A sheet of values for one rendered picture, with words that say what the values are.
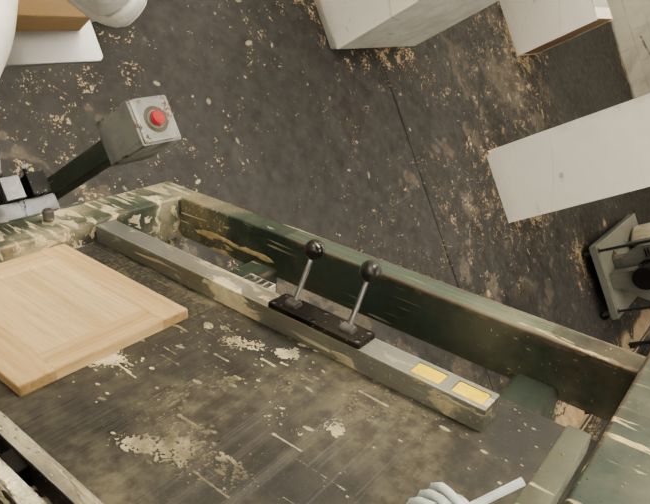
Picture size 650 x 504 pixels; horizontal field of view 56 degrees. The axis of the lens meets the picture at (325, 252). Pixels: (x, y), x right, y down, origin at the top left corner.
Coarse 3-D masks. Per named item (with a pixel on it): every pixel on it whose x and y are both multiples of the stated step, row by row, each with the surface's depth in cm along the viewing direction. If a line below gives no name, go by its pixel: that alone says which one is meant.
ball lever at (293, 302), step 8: (312, 240) 108; (304, 248) 108; (312, 248) 107; (320, 248) 107; (312, 256) 107; (320, 256) 107; (304, 272) 108; (304, 280) 108; (296, 296) 108; (288, 304) 108; (296, 304) 107
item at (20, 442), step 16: (0, 416) 75; (0, 432) 72; (16, 432) 73; (0, 448) 74; (16, 448) 70; (32, 448) 70; (0, 464) 68; (16, 464) 69; (32, 464) 68; (48, 464) 68; (0, 480) 66; (16, 480) 66; (32, 480) 70; (48, 480) 66; (64, 480) 66; (0, 496) 66; (16, 496) 64; (32, 496) 64; (48, 496) 68; (64, 496) 65; (80, 496) 64
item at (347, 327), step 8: (368, 264) 101; (376, 264) 101; (360, 272) 101; (368, 272) 100; (376, 272) 100; (368, 280) 101; (376, 280) 101; (360, 296) 101; (360, 304) 102; (352, 312) 102; (352, 320) 101; (344, 328) 101; (352, 328) 101
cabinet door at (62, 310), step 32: (32, 256) 127; (64, 256) 128; (0, 288) 115; (32, 288) 115; (64, 288) 116; (96, 288) 117; (128, 288) 117; (0, 320) 105; (32, 320) 105; (64, 320) 106; (96, 320) 106; (128, 320) 106; (160, 320) 107; (0, 352) 96; (32, 352) 96; (64, 352) 97; (96, 352) 98; (32, 384) 90
